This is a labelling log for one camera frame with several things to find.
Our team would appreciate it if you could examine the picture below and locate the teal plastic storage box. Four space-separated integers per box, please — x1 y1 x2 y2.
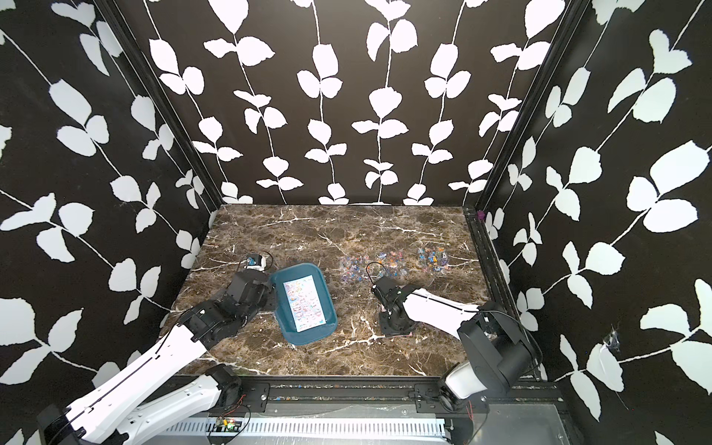
270 263 337 346

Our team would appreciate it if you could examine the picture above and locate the blue holographic sticker sheet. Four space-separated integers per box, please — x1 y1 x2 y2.
284 276 326 333

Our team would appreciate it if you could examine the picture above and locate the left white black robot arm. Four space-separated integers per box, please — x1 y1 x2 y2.
37 269 276 444

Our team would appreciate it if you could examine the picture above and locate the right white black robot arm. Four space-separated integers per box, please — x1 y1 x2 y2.
371 276 543 413

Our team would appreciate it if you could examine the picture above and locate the small circuit board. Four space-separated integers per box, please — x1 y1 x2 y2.
208 417 245 437

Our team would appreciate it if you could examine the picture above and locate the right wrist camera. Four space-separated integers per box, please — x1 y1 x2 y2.
372 276 401 308

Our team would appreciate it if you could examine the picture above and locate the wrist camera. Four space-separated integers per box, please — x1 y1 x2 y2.
372 276 401 308
244 253 267 272

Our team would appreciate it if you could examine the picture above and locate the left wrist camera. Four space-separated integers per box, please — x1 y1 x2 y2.
244 253 267 272

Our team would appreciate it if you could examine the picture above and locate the black front mounting rail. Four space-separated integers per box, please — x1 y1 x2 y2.
240 376 567 416

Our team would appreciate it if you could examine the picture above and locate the white perforated cable duct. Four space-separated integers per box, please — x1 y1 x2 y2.
151 417 451 441

